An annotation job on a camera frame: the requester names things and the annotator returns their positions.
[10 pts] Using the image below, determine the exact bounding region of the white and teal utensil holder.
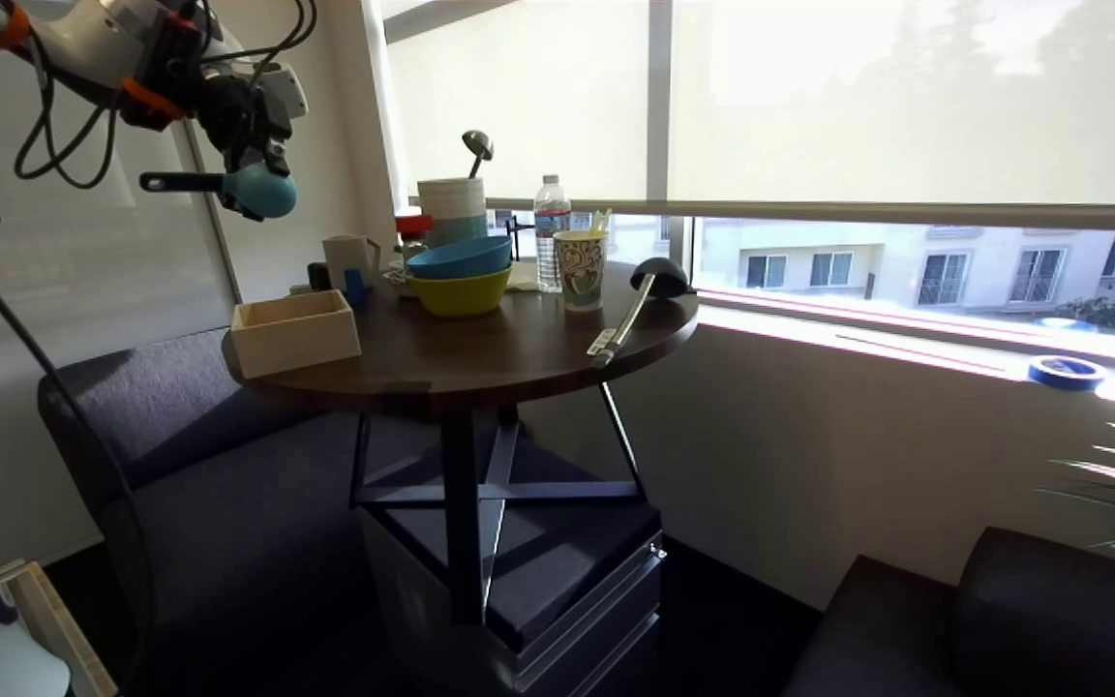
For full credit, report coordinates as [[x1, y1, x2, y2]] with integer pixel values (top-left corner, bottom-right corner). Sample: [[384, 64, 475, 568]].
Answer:
[[417, 177, 490, 249]]

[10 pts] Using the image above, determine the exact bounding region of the file cabinet with cushion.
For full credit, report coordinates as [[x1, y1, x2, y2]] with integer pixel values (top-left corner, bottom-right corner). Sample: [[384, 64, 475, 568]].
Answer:
[[358, 496, 667, 697]]

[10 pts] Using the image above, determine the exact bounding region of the black cable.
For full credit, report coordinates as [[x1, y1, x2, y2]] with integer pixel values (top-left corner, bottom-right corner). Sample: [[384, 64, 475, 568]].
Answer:
[[0, 240, 159, 679]]

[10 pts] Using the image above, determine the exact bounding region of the window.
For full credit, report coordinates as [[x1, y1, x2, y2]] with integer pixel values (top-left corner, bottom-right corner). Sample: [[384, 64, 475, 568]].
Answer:
[[378, 0, 1115, 380]]

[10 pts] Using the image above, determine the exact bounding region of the metal ladle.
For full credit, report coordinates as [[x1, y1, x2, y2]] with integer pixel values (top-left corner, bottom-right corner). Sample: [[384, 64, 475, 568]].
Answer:
[[462, 130, 496, 181]]

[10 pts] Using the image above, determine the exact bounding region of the wooden box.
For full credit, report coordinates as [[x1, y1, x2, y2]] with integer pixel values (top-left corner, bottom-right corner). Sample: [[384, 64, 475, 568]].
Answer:
[[230, 288, 363, 380]]

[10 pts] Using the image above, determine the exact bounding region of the yellow bowl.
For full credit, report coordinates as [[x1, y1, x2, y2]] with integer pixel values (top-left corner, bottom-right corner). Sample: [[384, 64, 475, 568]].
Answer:
[[407, 266, 513, 319]]

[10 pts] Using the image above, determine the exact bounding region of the blue bowl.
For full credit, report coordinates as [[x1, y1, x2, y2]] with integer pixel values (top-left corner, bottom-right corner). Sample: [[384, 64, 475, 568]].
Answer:
[[406, 236, 514, 283]]

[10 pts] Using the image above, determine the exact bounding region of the jar with red lid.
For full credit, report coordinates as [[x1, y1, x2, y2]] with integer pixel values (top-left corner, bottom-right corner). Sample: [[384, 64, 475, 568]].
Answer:
[[395, 213, 434, 268]]

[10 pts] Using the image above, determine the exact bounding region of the blue tape roll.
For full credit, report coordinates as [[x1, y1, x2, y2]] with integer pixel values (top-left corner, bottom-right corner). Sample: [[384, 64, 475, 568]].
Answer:
[[1027, 354, 1108, 393]]

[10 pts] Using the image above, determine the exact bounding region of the roller blind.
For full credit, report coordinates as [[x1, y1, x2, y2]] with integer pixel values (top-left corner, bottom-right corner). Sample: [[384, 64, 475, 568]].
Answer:
[[381, 0, 1115, 231]]

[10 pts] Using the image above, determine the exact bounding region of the blue measuring cup black handle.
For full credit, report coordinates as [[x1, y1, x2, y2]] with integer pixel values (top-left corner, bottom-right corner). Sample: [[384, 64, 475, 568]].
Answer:
[[139, 162, 298, 221]]

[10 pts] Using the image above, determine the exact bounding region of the wooden frame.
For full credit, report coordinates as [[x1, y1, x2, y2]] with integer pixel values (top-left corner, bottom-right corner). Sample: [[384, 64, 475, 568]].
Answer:
[[0, 559, 120, 697]]

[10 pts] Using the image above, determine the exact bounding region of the clear plastic water bottle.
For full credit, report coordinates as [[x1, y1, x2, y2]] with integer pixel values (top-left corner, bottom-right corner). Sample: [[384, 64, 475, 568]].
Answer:
[[533, 174, 573, 294]]

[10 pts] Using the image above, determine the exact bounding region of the patterned paper cup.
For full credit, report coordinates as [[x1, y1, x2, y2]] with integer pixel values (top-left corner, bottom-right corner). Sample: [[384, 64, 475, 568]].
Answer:
[[553, 230, 610, 314]]

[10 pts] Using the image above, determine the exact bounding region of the dark grey sofa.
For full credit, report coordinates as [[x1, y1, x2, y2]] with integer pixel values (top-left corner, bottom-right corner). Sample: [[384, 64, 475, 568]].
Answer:
[[37, 326, 452, 697]]

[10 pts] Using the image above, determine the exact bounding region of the black ladle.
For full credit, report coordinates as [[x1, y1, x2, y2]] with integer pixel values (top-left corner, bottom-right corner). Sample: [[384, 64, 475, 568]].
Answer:
[[588, 257, 698, 370]]

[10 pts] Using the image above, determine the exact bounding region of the black armchair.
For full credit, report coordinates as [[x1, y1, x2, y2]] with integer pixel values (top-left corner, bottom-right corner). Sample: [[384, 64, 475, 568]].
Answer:
[[778, 526, 1115, 697]]

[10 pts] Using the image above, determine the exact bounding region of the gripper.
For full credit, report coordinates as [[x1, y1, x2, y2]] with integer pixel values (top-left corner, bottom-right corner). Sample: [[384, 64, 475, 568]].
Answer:
[[192, 72, 293, 223]]

